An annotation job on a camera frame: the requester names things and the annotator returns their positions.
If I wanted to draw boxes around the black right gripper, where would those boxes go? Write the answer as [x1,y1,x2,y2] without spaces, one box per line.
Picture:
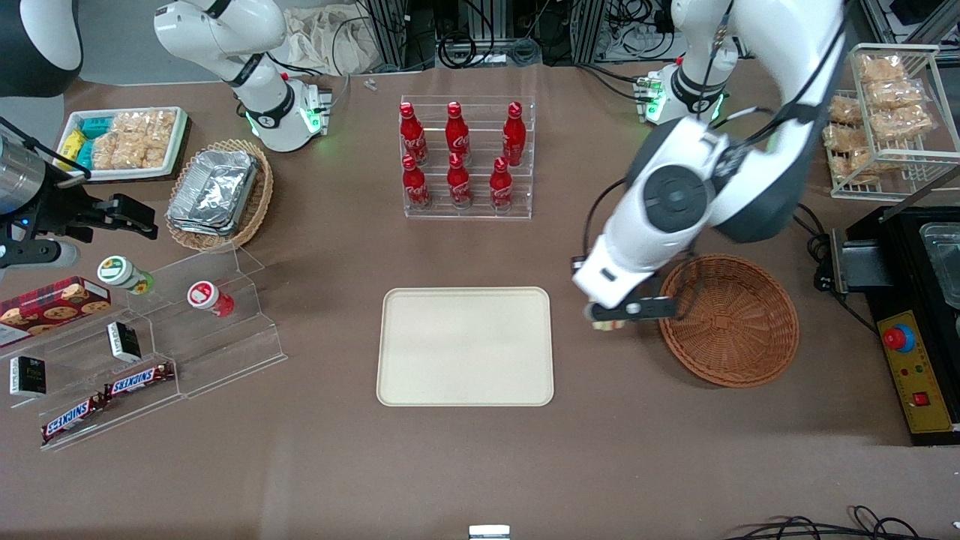
[30,176,160,242]

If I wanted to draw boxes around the triangular sandwich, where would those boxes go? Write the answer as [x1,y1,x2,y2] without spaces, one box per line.
[588,301,628,332]

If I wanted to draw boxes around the white rectangular snack tray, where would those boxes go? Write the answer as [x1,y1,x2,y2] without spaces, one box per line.
[56,106,188,182]

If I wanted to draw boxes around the brown wicker basket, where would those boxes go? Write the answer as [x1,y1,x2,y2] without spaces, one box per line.
[658,255,800,389]

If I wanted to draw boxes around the light oval wicker basket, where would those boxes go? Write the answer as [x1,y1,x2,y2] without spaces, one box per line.
[165,139,275,252]

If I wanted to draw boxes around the beige rectangular tray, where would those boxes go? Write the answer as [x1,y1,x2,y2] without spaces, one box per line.
[376,287,555,407]

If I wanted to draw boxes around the green lidded cup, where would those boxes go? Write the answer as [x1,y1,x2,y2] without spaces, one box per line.
[97,256,155,295]

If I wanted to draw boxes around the rice cracker bag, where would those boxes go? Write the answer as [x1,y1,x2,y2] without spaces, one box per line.
[90,133,170,171]
[112,110,178,142]

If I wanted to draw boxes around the stacked aluminium foil trays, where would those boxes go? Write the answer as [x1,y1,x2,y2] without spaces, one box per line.
[166,149,260,237]

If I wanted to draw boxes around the red lidded cup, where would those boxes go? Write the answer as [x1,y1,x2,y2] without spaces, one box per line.
[187,280,235,318]

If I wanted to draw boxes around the red cookie box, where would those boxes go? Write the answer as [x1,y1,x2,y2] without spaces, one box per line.
[0,277,112,347]

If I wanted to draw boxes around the small black box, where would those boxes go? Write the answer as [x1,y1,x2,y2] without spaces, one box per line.
[107,321,142,362]
[9,356,47,397]

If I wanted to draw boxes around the Snickers bar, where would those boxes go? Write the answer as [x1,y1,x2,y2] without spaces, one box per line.
[105,363,175,398]
[41,395,110,443]

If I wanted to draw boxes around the clear acrylic step shelf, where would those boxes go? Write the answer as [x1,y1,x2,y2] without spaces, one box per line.
[0,244,288,452]

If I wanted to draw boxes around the red cola bottle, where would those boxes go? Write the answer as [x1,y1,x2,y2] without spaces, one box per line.
[490,157,515,212]
[445,101,471,162]
[502,102,527,167]
[447,153,474,209]
[399,102,429,167]
[401,154,432,211]

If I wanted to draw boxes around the clear acrylic bottle rack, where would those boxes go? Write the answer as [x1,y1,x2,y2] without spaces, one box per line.
[400,94,537,221]

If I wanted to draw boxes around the clear bagged fried snack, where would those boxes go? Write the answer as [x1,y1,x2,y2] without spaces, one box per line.
[866,79,927,110]
[828,96,865,126]
[859,55,908,83]
[823,124,872,155]
[832,148,878,183]
[870,105,935,141]

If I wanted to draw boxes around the black tabletop machine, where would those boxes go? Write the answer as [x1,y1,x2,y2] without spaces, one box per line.
[814,204,960,447]

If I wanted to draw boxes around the beige cloth bag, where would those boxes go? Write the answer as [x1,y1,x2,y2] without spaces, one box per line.
[283,6,391,76]

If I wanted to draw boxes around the yellow control panel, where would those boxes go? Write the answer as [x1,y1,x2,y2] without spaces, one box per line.
[877,309,958,436]

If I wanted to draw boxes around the clear plastic container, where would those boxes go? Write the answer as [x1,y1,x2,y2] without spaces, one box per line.
[920,222,960,288]

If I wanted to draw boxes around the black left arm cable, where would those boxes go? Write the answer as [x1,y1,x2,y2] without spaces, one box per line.
[581,0,852,263]

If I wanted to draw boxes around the black looped machine cable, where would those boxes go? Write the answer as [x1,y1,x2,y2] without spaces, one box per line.
[791,201,835,260]

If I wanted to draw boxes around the black floor cables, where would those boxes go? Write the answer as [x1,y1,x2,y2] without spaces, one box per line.
[724,505,942,540]

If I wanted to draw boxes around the aluminium frame post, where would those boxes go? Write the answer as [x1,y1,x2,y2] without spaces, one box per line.
[572,0,608,65]
[364,0,412,70]

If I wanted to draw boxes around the white wire rack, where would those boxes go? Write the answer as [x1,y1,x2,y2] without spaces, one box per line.
[821,43,960,200]

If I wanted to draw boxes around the tangled black background cables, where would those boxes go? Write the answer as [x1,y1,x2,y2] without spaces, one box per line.
[409,0,578,70]

